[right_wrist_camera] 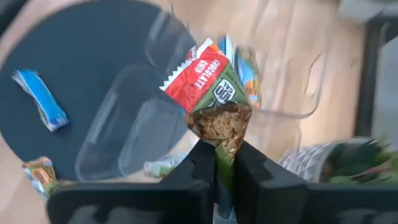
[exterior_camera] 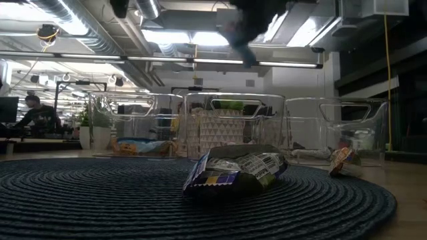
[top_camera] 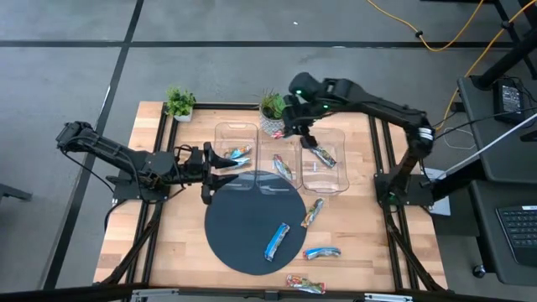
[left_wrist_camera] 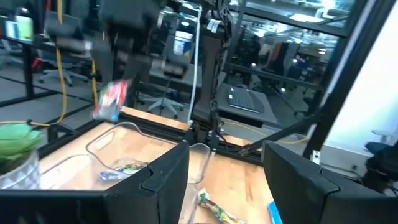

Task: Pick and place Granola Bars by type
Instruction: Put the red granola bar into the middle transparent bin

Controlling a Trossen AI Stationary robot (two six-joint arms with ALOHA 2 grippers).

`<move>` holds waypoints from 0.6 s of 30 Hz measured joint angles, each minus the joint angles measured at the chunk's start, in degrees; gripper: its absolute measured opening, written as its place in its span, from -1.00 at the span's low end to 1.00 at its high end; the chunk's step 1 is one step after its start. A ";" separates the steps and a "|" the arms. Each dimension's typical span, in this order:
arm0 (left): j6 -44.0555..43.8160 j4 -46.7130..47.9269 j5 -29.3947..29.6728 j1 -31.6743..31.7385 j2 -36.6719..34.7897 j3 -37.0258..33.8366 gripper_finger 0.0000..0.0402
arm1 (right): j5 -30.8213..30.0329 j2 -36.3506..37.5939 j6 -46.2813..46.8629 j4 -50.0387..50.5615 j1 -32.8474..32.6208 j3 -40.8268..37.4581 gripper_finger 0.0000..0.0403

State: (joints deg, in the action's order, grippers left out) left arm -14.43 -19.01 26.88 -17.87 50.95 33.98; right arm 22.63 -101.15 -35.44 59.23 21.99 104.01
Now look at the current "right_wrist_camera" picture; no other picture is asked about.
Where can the red chocolate chip granola bar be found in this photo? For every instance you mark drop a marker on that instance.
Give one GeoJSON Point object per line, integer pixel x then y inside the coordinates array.
{"type": "Point", "coordinates": [202, 81]}

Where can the blue white granola bar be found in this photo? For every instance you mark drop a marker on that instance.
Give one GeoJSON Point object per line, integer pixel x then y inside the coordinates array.
{"type": "Point", "coordinates": [226, 46]}

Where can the green red granola bar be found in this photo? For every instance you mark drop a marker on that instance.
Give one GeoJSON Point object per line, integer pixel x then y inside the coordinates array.
{"type": "Point", "coordinates": [42, 175]}

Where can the black aluminium table frame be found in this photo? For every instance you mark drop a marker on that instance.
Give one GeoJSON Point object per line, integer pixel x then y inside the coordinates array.
{"type": "Point", "coordinates": [368, 93]}

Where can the succulent in patterned pot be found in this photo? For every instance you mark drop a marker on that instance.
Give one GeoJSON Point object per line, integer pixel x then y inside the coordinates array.
{"type": "Point", "coordinates": [311, 161]}

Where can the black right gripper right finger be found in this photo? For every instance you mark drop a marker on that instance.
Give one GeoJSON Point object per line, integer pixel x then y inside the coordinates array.
{"type": "Point", "coordinates": [280, 205]}

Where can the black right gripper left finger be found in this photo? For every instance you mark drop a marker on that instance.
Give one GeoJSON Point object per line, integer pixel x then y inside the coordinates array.
{"type": "Point", "coordinates": [140, 205]}

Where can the round dark mat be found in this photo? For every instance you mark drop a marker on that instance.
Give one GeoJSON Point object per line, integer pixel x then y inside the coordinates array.
{"type": "Point", "coordinates": [77, 46]}

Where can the light blue granola bar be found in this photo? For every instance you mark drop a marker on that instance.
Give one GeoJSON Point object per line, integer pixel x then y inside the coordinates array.
{"type": "Point", "coordinates": [42, 99]}

